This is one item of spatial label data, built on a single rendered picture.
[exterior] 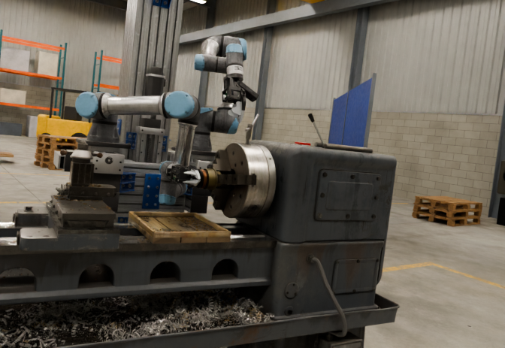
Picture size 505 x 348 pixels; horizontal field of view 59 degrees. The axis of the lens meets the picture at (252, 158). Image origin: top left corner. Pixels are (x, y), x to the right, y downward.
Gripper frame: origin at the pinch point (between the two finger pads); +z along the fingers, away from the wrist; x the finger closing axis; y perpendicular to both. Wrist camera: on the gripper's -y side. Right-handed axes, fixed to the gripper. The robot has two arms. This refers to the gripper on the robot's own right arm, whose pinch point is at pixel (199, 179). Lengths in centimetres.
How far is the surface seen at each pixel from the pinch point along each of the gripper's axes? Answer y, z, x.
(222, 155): -12.8, -8.4, 9.8
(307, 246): -42, 18, -23
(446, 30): -939, -664, 354
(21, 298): 60, 13, -38
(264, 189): -22.3, 12.5, -0.9
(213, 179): -5.2, 1.0, 0.5
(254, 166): -17.8, 10.6, 7.6
